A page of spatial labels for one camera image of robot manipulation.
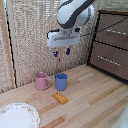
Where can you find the white patterned plate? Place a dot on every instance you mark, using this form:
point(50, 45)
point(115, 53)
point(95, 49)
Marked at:
point(17, 116)

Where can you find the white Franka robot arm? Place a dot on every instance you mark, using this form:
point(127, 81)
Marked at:
point(74, 11)

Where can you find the blue mug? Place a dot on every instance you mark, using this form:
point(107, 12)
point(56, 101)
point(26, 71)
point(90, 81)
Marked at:
point(61, 82)

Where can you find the yellow perforated block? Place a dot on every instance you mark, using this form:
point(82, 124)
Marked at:
point(60, 97)

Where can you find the thick wooden post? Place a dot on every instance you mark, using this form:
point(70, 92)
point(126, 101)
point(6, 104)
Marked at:
point(7, 50)

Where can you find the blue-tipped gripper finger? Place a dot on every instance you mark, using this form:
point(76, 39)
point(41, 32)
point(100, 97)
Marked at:
point(55, 53)
point(68, 51)

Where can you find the bamboo screen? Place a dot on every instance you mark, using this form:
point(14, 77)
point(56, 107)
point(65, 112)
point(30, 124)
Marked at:
point(33, 40)

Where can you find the pink mug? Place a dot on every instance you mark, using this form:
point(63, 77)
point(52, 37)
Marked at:
point(41, 81)

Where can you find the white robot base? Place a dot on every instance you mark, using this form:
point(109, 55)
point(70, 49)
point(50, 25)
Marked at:
point(122, 120)

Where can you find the thin wooden post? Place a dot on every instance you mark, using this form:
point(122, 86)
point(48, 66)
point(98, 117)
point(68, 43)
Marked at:
point(59, 60)

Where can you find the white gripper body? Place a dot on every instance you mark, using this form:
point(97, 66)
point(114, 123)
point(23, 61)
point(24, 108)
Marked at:
point(63, 39)

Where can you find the dark wooden drawer cabinet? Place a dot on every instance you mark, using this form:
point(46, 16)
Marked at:
point(100, 63)

